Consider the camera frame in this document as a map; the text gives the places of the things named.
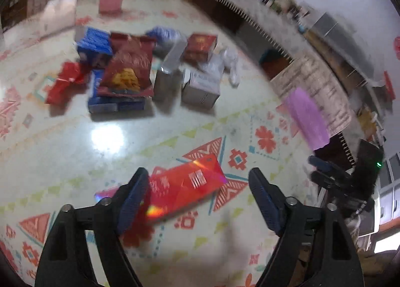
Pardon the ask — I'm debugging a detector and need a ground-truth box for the red wrapper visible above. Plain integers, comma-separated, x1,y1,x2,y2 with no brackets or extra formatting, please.
45,61,91,105

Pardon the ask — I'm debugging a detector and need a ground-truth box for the grey carton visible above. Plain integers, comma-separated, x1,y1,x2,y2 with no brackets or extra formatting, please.
153,66,183,103

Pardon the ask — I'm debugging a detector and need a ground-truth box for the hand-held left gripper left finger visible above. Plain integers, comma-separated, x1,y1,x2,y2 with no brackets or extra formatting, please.
34,167,150,287

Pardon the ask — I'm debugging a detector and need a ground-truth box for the clear plastic bag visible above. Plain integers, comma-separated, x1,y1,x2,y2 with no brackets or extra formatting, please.
200,48,241,87

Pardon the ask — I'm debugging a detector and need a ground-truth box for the dark wooden sideboard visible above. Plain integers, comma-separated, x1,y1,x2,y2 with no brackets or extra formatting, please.
183,0,294,65

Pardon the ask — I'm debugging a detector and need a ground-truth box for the dark red box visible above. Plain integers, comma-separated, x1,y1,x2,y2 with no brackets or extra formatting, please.
183,34,218,64

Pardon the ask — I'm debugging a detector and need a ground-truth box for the shiny red box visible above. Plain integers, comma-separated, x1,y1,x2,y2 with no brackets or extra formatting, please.
94,153,229,223

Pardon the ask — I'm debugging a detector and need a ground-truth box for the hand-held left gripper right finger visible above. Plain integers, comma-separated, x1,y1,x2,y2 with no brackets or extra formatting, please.
248,167,365,287

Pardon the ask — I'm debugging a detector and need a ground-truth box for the white cardboard box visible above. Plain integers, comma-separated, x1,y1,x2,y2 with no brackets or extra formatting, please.
181,68,222,109

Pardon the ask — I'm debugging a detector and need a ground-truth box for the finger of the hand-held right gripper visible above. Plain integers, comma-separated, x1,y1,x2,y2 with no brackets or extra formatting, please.
309,170,347,190
308,155,341,175

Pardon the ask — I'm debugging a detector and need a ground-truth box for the pink cloth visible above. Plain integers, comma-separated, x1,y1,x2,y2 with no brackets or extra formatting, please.
283,87,331,151

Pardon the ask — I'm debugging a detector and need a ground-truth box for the red snack bag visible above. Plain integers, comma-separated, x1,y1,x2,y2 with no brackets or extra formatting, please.
99,33,157,98

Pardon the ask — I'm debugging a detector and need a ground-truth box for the white tissue pack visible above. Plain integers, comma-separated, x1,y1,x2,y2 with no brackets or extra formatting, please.
40,0,78,37

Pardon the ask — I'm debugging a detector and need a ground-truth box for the blue plastic bag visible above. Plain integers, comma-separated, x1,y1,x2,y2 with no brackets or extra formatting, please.
145,26,188,56

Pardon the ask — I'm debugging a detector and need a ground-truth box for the woven chair with pink cloth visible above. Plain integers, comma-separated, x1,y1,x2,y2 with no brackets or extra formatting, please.
270,59,352,137

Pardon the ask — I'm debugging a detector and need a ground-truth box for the flat blue box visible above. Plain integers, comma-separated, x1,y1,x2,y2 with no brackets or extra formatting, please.
87,70,147,114

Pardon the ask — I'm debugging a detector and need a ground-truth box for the clear plastic box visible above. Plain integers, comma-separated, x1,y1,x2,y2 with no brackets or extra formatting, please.
162,38,188,73

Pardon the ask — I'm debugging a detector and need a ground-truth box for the small blue box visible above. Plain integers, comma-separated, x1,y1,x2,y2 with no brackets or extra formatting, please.
76,27,114,69

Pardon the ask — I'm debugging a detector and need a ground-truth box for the white lace table runner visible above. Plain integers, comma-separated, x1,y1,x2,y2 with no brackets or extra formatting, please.
195,0,313,56

